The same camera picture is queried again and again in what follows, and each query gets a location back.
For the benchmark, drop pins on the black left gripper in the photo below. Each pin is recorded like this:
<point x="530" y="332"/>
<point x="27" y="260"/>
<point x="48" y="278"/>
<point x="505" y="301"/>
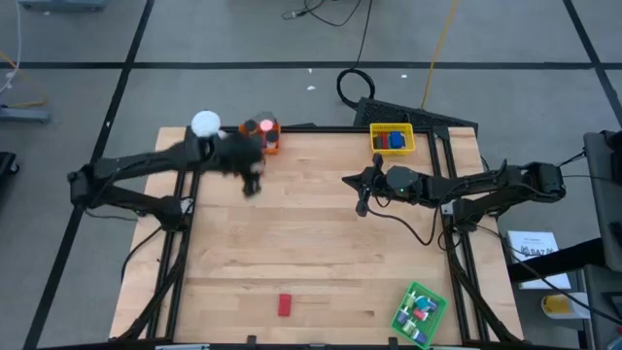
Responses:
<point x="238" y="155"/>

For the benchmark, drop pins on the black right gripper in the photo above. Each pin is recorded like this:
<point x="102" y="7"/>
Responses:
<point x="375" y="182"/>

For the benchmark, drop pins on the black hourglass orange sand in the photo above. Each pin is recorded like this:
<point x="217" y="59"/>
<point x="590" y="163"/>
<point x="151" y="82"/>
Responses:
<point x="250" y="125"/>

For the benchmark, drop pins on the black plastic box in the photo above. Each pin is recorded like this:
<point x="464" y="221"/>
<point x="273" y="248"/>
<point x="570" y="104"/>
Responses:
<point x="377" y="142"/>

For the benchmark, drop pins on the red plastic box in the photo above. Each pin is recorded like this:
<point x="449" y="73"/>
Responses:
<point x="285" y="305"/>
<point x="384" y="141"/>

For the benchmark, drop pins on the green plastic basket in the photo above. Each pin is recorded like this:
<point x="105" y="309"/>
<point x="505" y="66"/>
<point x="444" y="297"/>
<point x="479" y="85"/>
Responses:
<point x="405" y="296"/>

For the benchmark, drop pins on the green white charger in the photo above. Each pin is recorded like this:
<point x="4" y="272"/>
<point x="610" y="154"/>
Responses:
<point x="410" y="302"/>
<point x="409" y="326"/>

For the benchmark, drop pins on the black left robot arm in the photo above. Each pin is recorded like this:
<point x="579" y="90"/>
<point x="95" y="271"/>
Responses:
<point x="126" y="165"/>

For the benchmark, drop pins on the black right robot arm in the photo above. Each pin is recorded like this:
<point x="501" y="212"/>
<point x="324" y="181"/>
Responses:
<point x="486" y="187"/>

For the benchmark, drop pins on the orange plastic basket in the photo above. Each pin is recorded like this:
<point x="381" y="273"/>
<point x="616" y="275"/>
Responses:
<point x="274" y="148"/>

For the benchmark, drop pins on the yellow plastic basket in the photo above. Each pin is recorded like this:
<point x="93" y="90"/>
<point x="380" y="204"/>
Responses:
<point x="389" y="127"/>

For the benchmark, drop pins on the black perforated case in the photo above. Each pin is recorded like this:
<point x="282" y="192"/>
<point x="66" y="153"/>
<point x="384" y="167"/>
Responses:
<point x="418" y="115"/>

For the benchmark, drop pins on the white bar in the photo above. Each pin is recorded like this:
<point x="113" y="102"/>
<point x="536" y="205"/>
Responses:
<point x="444" y="347"/>
<point x="182" y="347"/>

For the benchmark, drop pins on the white booklet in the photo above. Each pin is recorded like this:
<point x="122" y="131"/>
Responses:
<point x="534" y="243"/>

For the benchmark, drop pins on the grey table foot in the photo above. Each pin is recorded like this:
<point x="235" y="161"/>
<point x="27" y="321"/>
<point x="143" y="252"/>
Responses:
<point x="24" y="115"/>

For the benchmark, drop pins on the black beam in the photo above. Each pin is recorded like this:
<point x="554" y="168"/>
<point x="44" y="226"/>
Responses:
<point x="559" y="261"/>

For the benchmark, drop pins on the black caster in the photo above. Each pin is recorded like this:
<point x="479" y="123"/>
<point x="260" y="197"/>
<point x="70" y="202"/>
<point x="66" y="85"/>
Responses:
<point x="7" y="165"/>

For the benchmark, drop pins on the yellow white container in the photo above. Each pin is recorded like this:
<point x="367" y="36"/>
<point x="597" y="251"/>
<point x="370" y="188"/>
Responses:
<point x="559" y="306"/>

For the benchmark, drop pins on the grey cabinet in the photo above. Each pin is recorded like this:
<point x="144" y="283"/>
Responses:
<point x="605" y="219"/>

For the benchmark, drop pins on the black aluminium table frame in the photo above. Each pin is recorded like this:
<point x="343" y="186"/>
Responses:
<point x="316" y="129"/>

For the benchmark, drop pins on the small metal bracket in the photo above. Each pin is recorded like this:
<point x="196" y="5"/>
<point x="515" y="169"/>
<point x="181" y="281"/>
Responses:
<point x="446" y="209"/>

